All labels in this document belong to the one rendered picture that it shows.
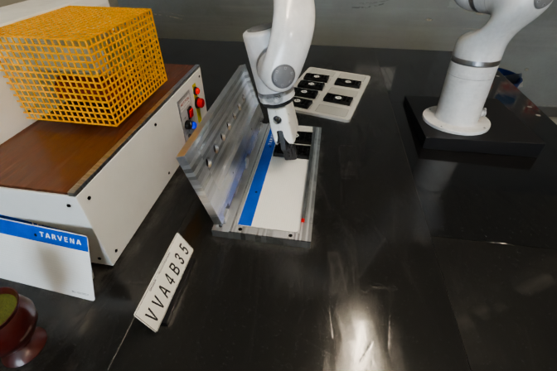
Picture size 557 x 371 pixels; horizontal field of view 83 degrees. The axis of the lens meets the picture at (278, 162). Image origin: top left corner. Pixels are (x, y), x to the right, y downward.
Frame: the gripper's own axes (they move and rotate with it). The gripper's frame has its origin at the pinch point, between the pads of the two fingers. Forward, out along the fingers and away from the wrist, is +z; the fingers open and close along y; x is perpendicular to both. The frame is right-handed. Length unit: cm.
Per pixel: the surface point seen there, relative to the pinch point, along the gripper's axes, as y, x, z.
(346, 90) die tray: 48, -15, 7
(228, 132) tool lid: -6.0, 12.1, -11.1
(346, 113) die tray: 30.5, -14.3, 6.8
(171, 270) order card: -37.5, 16.2, -2.5
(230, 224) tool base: -24.5, 9.6, 0.4
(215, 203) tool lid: -24.8, 10.7, -6.2
